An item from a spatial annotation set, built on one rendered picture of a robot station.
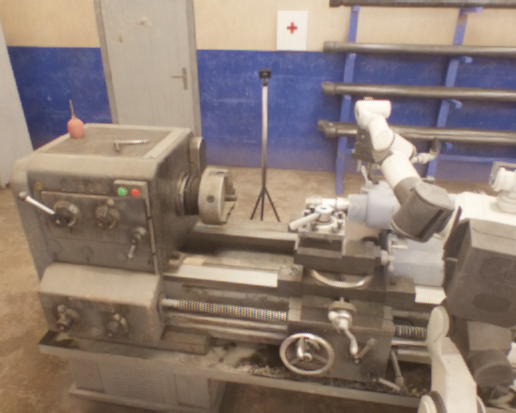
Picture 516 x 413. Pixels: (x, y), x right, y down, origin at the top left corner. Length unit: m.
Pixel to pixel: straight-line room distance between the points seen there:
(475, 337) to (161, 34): 4.29
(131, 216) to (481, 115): 4.04
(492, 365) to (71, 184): 1.56
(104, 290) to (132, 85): 3.60
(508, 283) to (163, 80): 4.35
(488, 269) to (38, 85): 5.40
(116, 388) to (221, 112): 3.36
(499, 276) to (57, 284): 1.64
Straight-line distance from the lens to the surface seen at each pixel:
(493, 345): 1.43
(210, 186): 1.74
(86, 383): 2.50
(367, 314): 1.61
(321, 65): 4.65
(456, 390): 1.63
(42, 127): 6.03
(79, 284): 1.94
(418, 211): 1.23
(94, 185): 1.73
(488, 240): 1.16
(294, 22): 4.50
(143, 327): 1.88
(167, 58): 4.94
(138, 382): 2.32
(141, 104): 5.18
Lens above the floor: 1.91
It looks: 28 degrees down
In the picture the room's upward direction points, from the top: straight up
